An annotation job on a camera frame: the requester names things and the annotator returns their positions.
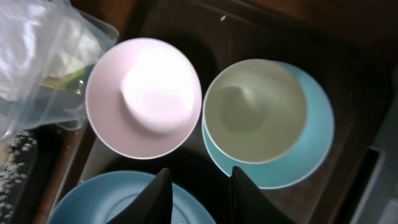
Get black plastic tray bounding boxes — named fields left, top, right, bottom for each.
left=0, top=127, right=41, bottom=224

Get clear plastic bin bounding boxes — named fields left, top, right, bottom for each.
left=1, top=0, right=119, bottom=142

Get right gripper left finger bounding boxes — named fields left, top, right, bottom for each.
left=108, top=168, right=173, bottom=224

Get light blue bowl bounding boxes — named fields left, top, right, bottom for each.
left=201, top=61, right=335, bottom=189

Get dark blue plate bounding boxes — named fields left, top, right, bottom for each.
left=47, top=170, right=216, bottom=224

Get brown plastic tray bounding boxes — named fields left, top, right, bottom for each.
left=30, top=0, right=398, bottom=224

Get pink bowl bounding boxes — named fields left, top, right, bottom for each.
left=85, top=37, right=202, bottom=159

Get green yellow snack wrapper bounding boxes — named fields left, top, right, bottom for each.
left=40, top=64, right=95, bottom=95

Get cream cup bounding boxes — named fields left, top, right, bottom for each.
left=202, top=59, right=308, bottom=164

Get grey dishwasher rack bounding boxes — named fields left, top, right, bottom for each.
left=350, top=69, right=397, bottom=224

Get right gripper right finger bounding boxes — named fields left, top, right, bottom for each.
left=229, top=166, right=295, bottom=224

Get white napkin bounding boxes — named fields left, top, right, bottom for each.
left=1, top=0, right=105, bottom=101

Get rice leftovers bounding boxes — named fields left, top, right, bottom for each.
left=0, top=130, right=37, bottom=224

